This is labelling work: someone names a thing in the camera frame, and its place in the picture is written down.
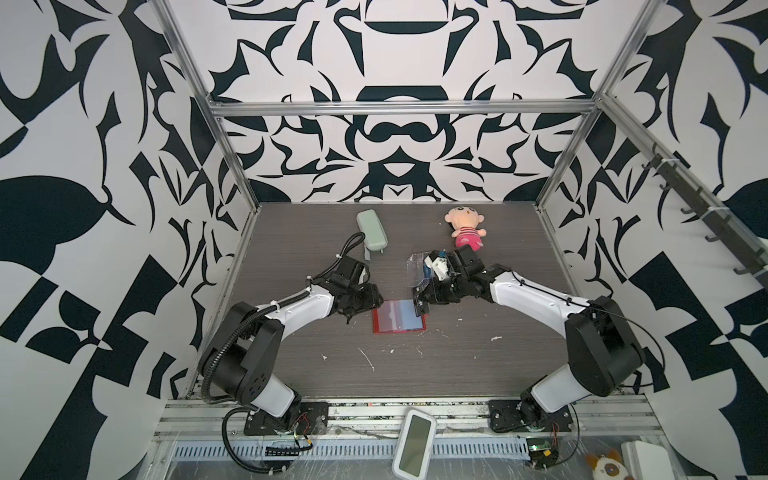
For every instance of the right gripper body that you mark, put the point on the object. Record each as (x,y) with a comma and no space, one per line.
(450,290)

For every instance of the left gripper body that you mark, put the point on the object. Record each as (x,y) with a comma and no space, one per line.
(362,299)

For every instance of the red card holder wallet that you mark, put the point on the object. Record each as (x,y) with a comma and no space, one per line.
(397,316)

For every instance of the clear plastic card box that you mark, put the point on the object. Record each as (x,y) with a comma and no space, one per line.
(419,268)

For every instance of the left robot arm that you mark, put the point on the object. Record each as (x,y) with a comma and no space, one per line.
(238,363)

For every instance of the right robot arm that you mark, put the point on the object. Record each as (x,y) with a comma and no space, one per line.
(602,348)

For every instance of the pink plush doll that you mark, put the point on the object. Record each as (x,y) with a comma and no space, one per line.
(465,222)

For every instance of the mint green glasses case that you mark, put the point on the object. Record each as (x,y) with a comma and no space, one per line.
(370,225)

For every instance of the white timer display device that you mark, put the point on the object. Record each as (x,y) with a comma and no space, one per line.
(414,446)

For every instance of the small green circuit board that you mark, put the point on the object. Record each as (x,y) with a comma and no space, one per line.
(542,453)

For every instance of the white brown plush toy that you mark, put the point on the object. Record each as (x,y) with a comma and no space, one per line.
(608,467)

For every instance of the white box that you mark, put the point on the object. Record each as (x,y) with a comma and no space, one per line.
(646,461)

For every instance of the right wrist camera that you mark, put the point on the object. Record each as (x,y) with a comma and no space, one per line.
(436,265)

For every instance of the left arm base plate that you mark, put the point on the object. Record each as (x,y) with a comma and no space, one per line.
(302,417)

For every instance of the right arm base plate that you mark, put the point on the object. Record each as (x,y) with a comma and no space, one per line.
(520,416)

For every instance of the black coat hook rail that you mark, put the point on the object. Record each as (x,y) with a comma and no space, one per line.
(701,204)

